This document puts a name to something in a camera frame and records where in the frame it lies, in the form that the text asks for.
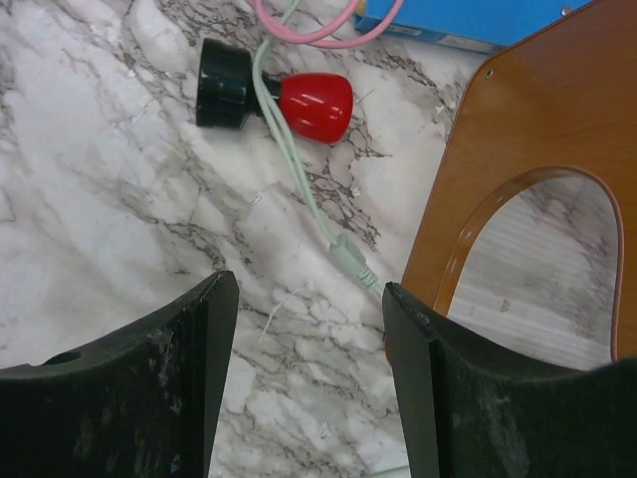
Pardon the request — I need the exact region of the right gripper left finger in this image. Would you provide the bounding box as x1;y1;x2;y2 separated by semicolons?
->
1;271;239;477

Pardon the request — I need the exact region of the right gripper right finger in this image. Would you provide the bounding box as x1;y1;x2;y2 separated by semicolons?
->
382;283;636;477

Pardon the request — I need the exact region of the wooden three-tier rack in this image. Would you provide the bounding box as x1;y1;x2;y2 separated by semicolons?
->
402;0;636;360

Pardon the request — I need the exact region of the blue notebook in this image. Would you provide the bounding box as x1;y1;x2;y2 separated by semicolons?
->
385;0;588;55

